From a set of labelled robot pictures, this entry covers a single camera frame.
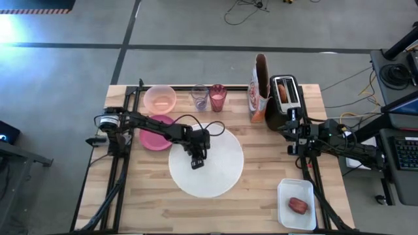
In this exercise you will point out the white rectangular tray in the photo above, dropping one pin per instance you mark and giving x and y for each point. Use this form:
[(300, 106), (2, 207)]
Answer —
[(294, 189)]

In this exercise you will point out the white round woven placemat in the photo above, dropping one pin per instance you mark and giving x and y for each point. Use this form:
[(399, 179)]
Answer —
[(222, 169)]

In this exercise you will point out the magenta plastic plate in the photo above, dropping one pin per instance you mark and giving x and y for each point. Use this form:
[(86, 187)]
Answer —
[(151, 142)]

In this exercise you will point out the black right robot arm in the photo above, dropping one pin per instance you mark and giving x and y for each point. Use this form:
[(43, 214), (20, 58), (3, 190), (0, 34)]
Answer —
[(352, 150)]

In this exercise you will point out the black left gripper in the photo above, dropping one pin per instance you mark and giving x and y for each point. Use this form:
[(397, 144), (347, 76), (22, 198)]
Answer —
[(197, 142)]

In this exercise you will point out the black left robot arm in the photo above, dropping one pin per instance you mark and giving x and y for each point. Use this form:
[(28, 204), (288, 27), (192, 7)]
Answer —
[(153, 125)]

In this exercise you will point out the black metal rig frame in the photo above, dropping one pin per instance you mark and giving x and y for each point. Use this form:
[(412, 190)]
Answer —
[(179, 88)]

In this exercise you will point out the red apple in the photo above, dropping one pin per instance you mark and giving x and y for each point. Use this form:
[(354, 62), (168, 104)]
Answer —
[(298, 205)]

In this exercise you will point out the black keyboard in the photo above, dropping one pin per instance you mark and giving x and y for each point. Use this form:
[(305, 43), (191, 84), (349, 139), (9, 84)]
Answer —
[(406, 153)]

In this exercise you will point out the white paper sheet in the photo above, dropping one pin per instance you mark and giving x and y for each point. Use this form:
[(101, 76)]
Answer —
[(354, 163)]

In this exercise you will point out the black box with blue light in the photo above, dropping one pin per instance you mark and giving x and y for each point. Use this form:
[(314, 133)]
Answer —
[(9, 130)]

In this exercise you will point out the dark two-slot toaster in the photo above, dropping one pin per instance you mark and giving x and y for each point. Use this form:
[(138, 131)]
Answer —
[(272, 117)]

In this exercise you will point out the red faceted plastic cup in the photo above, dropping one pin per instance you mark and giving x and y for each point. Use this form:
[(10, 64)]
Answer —
[(217, 98)]

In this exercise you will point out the brown bagel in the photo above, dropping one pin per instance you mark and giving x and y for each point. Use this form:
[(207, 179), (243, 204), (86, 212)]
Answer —
[(282, 93)]

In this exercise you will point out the black mat with striped edge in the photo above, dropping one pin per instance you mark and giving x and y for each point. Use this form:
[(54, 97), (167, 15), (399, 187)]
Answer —
[(32, 5)]

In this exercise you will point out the dark grey desk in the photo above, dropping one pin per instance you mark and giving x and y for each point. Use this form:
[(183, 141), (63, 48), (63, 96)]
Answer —
[(379, 58), (401, 186)]

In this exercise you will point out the bread bag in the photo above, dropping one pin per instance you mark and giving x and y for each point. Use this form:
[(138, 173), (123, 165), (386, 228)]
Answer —
[(258, 98)]

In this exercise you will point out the grey metal stand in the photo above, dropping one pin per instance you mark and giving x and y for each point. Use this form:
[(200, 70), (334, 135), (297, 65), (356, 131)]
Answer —
[(19, 153)]

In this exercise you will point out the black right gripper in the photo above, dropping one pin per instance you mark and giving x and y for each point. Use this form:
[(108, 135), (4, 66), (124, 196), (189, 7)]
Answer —
[(308, 138)]

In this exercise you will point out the clear bluish plastic cup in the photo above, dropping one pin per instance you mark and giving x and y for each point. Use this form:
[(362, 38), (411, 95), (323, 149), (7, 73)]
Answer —
[(200, 102)]

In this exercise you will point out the light pink plastic bowl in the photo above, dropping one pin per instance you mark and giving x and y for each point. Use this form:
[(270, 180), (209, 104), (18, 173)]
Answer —
[(160, 99)]

